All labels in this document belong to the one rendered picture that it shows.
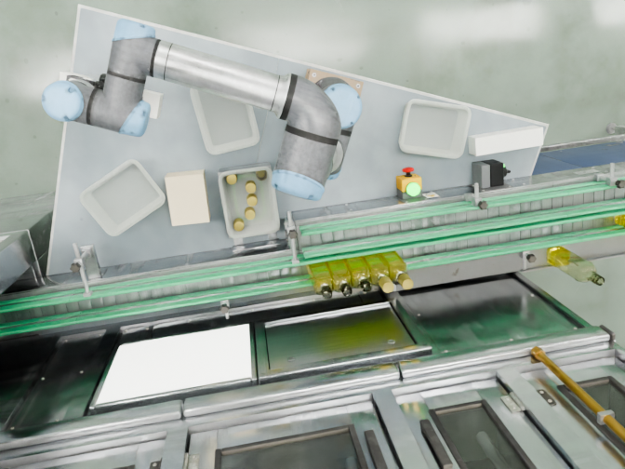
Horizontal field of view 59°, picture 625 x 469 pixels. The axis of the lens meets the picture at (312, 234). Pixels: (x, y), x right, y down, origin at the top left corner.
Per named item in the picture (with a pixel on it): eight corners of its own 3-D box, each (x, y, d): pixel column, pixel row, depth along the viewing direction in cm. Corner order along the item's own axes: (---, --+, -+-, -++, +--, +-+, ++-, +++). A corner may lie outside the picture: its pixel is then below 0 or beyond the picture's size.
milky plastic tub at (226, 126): (209, 153, 182) (207, 156, 173) (189, 84, 175) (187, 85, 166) (260, 140, 183) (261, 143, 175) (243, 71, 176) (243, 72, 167)
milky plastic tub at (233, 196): (229, 232, 189) (228, 240, 180) (218, 167, 182) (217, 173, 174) (279, 224, 190) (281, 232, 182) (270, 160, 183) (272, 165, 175)
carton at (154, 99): (67, 71, 140) (59, 71, 134) (163, 93, 144) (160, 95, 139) (64, 95, 141) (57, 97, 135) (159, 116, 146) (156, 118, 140)
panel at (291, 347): (117, 352, 172) (90, 418, 140) (115, 343, 171) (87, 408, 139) (397, 304, 180) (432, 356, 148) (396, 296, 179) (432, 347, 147)
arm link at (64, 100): (81, 128, 107) (34, 116, 105) (94, 123, 117) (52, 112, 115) (87, 88, 105) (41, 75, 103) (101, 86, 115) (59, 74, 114)
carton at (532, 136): (468, 136, 191) (475, 138, 185) (534, 125, 193) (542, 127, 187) (469, 153, 192) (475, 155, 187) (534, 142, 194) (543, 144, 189)
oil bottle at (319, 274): (307, 273, 183) (316, 299, 163) (305, 257, 182) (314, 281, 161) (324, 270, 184) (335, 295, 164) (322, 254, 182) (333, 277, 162)
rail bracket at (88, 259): (94, 275, 184) (75, 303, 162) (81, 228, 179) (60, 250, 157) (108, 274, 184) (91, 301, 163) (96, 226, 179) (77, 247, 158)
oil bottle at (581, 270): (546, 262, 194) (591, 291, 169) (546, 247, 193) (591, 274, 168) (561, 260, 195) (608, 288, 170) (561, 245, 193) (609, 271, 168)
